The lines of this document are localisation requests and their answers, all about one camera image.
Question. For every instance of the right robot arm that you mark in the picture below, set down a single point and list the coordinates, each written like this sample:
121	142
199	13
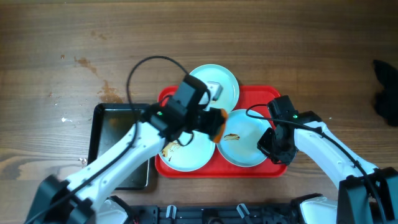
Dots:
366	193

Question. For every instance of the light blue top plate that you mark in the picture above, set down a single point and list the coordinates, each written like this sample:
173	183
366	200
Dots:
216	73

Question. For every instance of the light blue plate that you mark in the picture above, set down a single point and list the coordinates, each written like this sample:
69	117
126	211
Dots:
216	73
191	157
239	142

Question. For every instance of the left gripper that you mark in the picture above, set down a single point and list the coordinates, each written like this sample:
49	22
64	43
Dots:
210	121

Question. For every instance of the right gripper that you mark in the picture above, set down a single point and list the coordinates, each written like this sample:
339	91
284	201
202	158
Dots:
273	144

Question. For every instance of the red plastic tray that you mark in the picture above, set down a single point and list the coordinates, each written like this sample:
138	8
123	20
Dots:
219	167

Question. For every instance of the green orange sponge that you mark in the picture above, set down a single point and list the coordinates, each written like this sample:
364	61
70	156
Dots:
221	127

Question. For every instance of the black cloth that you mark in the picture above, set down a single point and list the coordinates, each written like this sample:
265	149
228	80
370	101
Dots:
386	101

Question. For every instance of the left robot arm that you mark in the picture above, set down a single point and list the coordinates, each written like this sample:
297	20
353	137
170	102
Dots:
84	197

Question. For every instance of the black water tray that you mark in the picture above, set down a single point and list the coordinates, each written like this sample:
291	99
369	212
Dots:
111	121

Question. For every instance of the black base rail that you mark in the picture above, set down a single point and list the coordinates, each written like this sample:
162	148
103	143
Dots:
242	213

